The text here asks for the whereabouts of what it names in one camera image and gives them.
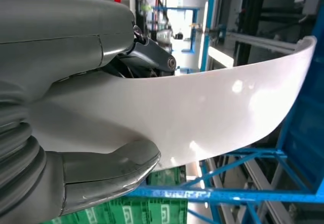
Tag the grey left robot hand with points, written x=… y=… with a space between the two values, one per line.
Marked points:
x=63 y=41

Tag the blue metal shelf rack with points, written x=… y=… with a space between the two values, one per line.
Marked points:
x=304 y=132

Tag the green plastic crate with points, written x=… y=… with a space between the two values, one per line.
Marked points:
x=151 y=212

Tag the aluminium frame workbench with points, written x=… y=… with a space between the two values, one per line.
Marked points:
x=265 y=43

